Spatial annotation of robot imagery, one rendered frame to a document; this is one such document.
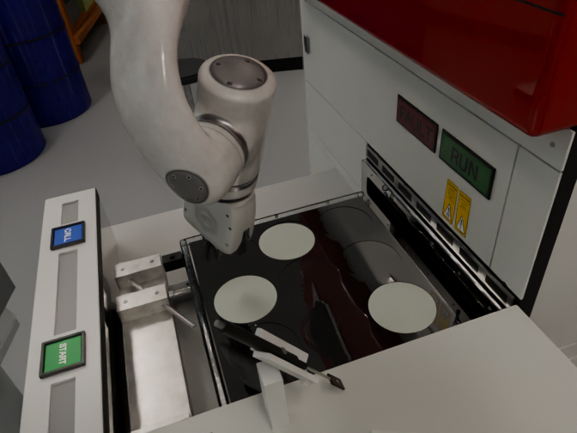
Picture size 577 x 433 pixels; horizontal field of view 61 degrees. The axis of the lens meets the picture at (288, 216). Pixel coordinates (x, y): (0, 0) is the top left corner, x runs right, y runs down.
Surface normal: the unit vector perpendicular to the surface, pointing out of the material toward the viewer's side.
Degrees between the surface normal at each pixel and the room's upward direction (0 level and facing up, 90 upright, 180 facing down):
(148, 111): 71
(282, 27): 90
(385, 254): 0
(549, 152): 90
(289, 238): 1
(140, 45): 47
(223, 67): 18
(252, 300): 0
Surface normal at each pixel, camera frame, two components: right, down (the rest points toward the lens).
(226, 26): 0.04, 0.61
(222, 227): -0.57, 0.53
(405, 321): -0.08, -0.78
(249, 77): 0.21, -0.62
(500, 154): -0.95, 0.26
